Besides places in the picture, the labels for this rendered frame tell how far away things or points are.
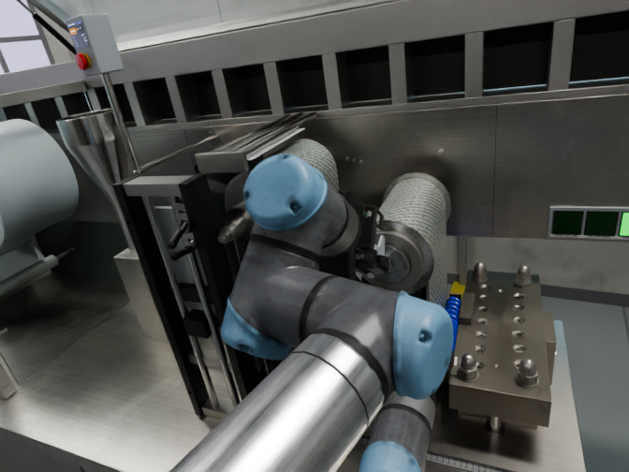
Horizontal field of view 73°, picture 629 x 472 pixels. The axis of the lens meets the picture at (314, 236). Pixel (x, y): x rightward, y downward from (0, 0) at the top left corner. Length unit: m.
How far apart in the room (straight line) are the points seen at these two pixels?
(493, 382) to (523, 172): 0.44
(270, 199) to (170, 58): 0.89
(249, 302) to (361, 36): 0.72
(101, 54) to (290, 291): 0.68
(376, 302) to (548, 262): 2.53
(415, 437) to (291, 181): 0.37
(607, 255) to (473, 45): 2.03
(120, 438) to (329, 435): 0.84
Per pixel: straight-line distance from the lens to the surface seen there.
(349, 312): 0.33
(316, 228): 0.41
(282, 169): 0.40
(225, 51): 1.14
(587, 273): 2.88
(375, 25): 0.99
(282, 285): 0.38
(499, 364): 0.87
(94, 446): 1.11
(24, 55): 4.21
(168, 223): 0.79
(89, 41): 0.94
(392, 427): 0.61
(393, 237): 0.71
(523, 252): 2.82
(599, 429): 2.24
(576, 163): 1.00
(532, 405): 0.84
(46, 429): 1.23
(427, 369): 0.33
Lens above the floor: 1.61
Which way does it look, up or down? 25 degrees down
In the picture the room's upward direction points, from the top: 9 degrees counter-clockwise
